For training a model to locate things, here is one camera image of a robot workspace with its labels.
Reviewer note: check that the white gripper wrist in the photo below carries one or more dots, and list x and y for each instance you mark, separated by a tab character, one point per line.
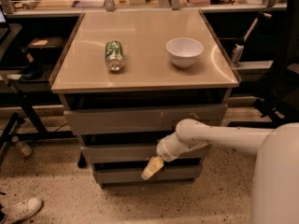
163	148

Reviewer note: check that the grey drawer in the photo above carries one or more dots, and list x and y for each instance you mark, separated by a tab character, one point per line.
118	153
141	119
134	175

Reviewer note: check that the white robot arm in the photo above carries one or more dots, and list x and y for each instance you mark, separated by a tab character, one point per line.
275	190

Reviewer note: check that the grey bottom drawer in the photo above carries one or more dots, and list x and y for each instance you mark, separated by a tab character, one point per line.
134	175

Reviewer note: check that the grey top drawer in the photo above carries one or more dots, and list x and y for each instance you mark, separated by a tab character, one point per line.
141	119

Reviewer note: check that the grey drawer cabinet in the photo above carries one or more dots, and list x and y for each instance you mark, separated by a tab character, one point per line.
148	78

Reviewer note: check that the white bowl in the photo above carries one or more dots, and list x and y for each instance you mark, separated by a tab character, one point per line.
184	52

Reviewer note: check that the green soda can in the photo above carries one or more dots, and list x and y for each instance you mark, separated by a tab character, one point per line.
114	56

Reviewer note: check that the plastic water bottle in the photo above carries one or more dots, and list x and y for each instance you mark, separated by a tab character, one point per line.
24	149

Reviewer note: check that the white handheld tool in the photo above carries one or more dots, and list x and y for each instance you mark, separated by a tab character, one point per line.
240	44

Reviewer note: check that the black office chair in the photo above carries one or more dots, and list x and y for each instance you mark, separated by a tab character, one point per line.
277	89

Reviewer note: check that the white sneaker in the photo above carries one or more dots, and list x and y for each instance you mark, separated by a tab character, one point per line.
20	211

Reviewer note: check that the black box with label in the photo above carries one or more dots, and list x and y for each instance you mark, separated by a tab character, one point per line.
46	46

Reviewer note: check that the black side desk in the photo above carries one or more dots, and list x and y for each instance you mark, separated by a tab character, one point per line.
11	80

